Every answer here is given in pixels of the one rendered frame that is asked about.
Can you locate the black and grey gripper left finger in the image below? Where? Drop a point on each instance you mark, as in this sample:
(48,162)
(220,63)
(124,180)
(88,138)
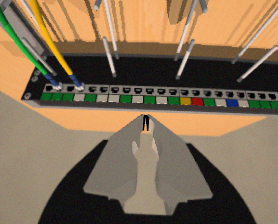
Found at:
(108,171)

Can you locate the yellow patch cord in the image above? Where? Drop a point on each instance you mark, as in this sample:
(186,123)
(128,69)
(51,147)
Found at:
(43,28)

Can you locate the green patch cord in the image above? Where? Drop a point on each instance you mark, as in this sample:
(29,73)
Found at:
(22,47)

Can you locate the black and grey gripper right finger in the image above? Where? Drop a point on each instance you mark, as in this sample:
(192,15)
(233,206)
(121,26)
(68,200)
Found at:
(184,174)

